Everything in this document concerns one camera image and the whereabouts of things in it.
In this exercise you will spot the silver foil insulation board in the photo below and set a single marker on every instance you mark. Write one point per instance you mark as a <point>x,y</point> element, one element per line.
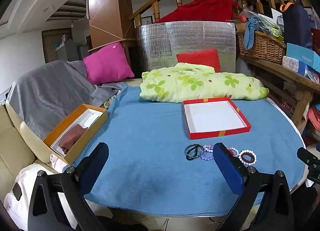
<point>185,38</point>

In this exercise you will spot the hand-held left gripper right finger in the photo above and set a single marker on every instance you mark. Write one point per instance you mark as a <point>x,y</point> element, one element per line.
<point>228,168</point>

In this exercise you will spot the orange cardboard box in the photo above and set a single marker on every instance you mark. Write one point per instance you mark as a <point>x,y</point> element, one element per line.
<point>82,143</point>

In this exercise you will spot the red cushion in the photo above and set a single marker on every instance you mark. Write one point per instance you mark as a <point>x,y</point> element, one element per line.
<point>200,57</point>

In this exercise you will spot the teal cardboard box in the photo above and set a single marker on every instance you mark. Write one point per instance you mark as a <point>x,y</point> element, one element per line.
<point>300,53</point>

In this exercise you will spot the brown leather wallet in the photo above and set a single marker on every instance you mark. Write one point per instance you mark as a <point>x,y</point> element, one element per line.
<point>72,138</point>

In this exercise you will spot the pink bags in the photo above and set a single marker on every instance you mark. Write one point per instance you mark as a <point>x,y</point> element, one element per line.
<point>313,121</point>

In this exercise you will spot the floral printed box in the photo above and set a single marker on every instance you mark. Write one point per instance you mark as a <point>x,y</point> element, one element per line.
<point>293,64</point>

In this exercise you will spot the silver metal bangle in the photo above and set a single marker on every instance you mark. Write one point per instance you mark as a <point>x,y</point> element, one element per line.
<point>187,154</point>

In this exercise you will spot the grey cabinet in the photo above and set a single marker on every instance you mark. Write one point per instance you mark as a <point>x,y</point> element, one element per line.
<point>70,51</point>

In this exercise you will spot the white cloth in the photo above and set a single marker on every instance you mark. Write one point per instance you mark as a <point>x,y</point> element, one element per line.
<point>25,211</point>

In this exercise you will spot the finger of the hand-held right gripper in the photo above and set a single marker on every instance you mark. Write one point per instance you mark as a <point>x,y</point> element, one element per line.
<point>306,155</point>

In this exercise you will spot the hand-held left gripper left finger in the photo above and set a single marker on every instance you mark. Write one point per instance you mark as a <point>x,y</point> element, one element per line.
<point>96,161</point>

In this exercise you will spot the blue table cloth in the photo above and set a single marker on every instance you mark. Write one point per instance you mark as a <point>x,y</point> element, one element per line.
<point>150,146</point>

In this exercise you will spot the magenta cushion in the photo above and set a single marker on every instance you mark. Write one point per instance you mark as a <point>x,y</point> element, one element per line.
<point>107,64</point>

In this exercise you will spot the red shallow cardboard box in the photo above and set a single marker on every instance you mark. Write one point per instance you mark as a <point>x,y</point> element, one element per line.
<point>215,118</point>

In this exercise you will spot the black phone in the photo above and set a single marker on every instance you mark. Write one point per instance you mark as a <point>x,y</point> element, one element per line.
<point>17,191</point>

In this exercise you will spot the green clover pattern pillow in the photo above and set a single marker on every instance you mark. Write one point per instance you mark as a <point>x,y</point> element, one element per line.
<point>200,83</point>

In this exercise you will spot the wooden bench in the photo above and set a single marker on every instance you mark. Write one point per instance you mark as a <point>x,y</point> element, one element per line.
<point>287,76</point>

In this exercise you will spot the grey cloth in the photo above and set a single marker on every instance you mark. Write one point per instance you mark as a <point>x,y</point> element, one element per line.
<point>50,88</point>

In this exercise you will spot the blue garment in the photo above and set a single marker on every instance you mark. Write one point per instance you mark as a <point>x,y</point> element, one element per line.
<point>250,33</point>

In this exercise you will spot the wooden pillar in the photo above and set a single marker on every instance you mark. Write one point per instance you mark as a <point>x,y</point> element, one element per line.
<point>107,8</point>

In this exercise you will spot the red cloth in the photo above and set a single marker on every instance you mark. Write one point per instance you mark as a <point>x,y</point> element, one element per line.
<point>200,9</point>

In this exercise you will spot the beige sofa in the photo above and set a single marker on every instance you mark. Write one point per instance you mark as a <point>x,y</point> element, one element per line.
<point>12,151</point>

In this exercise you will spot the clear plastic bag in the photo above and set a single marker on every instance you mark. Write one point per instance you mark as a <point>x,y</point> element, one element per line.
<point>267,22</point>

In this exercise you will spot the wicker basket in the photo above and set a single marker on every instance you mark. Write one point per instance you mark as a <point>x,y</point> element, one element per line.
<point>265,46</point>

